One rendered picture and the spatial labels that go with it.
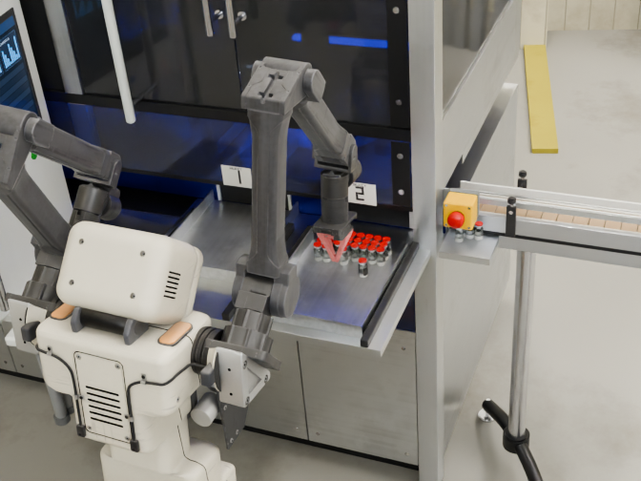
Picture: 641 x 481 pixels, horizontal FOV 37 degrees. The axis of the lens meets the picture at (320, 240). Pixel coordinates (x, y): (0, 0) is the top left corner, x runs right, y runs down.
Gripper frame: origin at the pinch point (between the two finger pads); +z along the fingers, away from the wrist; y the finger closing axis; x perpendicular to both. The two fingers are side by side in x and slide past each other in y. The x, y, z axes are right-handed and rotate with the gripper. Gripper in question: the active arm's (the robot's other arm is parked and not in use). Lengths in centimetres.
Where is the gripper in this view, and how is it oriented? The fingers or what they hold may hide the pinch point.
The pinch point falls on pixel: (335, 258)
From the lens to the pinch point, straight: 206.6
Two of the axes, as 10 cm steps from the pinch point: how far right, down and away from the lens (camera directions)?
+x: -9.3, -1.4, 3.4
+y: 3.7, -4.0, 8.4
